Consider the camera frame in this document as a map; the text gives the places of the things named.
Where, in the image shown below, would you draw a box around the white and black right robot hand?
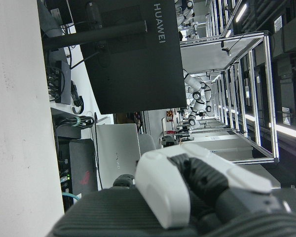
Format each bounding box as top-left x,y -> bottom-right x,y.
53,143 -> 296,237

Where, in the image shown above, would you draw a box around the grey chair back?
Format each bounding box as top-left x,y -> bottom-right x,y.
138,134 -> 157,158

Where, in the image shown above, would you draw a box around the black office chair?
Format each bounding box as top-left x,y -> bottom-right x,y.
159,135 -> 179,148

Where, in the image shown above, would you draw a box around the silver Huawei laptop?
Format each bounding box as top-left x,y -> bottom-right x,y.
95,123 -> 142,191

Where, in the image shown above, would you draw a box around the black computer with red logo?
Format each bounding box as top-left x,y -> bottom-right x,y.
69,138 -> 99,198

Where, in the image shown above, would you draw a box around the white humanoid robot black joints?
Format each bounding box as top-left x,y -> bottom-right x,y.
184,73 -> 213,129

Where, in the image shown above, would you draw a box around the black Huawei monitor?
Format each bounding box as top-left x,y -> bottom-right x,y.
68,0 -> 187,115

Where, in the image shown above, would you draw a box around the long ceiling light strip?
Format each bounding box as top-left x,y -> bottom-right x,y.
268,122 -> 296,138

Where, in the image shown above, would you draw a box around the short ceiling light strip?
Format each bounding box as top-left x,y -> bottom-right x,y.
235,3 -> 248,23

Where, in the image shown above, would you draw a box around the grey monitor stand base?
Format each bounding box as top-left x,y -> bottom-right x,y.
37,0 -> 63,38

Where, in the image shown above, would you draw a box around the teal ethernet cable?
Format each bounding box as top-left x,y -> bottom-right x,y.
62,193 -> 82,202

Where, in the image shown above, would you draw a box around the black cable bundle green tie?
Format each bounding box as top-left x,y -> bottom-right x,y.
54,116 -> 95,129

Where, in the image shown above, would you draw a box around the black coiled power cable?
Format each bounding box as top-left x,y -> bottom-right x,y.
71,80 -> 85,115

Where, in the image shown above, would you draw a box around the aluminium profile frame cage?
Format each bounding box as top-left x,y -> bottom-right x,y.
180,30 -> 280,165

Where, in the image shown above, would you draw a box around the dark grey network switch box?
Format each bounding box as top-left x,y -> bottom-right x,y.
47,60 -> 72,105

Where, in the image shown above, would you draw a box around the small black frame camera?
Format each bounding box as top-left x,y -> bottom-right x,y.
221,40 -> 232,57

